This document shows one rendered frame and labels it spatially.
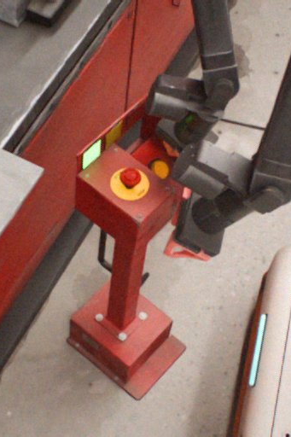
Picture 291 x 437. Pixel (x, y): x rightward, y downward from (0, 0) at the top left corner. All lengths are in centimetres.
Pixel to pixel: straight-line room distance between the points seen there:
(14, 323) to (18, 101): 83
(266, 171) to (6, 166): 46
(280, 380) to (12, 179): 92
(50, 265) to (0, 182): 103
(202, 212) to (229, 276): 124
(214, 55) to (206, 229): 32
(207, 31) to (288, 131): 40
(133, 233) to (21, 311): 74
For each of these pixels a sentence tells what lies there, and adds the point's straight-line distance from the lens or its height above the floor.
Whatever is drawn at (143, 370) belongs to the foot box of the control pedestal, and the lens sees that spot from 234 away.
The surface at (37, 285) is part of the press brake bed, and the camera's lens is 239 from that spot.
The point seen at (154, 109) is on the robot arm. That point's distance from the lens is 152.
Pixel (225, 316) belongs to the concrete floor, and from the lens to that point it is 244.
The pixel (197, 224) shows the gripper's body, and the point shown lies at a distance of 128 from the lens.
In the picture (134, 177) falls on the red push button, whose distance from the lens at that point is 165.
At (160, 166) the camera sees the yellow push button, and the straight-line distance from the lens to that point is 177.
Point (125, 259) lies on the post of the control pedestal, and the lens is 196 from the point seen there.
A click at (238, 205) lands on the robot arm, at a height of 116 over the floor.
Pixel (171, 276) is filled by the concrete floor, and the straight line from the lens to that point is 248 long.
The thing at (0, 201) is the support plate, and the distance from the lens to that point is 139.
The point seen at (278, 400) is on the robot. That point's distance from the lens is 207.
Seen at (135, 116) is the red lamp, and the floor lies 81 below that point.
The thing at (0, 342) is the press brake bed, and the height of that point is 5.
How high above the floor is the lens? 217
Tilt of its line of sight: 58 degrees down
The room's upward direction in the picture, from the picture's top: 9 degrees clockwise
